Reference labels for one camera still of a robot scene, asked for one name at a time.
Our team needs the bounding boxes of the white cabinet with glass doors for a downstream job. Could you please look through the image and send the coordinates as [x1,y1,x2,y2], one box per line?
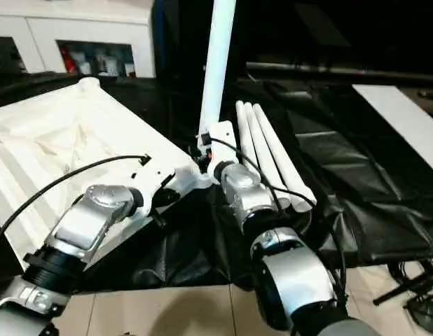
[0,0,157,80]

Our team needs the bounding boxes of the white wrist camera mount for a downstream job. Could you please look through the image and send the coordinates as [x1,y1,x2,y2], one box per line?
[197,120,239,186]
[130,157,177,218]

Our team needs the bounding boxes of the black stand leg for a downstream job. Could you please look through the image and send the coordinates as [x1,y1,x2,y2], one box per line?
[373,274,433,305]

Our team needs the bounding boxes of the black left wrist camera cable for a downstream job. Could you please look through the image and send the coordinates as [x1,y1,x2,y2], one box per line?
[0,153,152,248]

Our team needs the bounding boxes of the white plastic table leg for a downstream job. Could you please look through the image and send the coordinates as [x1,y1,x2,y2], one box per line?
[235,100,291,208]
[196,0,238,183]
[244,101,303,211]
[253,104,317,214]

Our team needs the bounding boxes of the black floor cables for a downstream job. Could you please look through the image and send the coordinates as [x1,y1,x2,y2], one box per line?
[387,257,433,291]

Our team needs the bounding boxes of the white plastic table top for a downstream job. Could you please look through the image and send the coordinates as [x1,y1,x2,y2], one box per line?
[0,77,214,271]

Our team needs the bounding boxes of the long dark metal rod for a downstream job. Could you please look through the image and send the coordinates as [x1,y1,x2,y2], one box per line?
[246,62,433,84]

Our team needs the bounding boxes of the black plastic mat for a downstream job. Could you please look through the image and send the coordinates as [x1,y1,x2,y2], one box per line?
[0,73,433,292]

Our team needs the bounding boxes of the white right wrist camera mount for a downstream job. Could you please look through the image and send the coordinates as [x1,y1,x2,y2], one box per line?
[197,120,239,186]

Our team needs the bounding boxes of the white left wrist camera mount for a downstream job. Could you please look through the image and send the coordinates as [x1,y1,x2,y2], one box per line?
[130,157,177,218]

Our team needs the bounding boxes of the red bottle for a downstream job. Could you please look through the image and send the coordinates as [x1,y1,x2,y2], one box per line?
[60,44,72,74]

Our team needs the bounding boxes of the white flat board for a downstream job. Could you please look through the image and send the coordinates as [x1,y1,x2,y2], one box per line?
[352,83,433,159]

